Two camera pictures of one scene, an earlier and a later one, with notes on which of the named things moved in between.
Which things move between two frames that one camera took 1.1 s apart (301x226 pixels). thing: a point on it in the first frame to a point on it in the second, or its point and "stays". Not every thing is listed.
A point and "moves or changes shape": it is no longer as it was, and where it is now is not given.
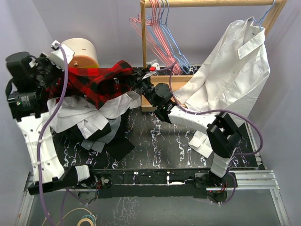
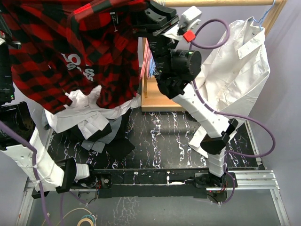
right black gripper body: (144, 85) to (147, 28)
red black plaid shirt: (100, 84) moves or changes shape
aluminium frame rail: (247, 181) stays
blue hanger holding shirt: (261, 19) stays
